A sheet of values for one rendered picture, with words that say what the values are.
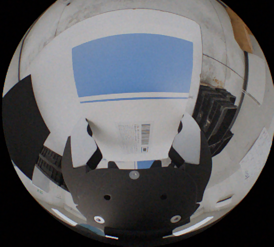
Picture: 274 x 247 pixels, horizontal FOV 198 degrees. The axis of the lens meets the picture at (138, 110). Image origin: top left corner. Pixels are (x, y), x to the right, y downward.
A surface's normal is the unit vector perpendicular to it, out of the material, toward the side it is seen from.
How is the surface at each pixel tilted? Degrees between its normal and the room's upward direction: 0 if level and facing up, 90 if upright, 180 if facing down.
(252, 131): 90
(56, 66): 0
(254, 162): 90
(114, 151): 0
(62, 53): 0
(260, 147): 90
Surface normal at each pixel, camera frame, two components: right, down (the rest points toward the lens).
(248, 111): -1.00, 0.04
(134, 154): 0.04, 0.53
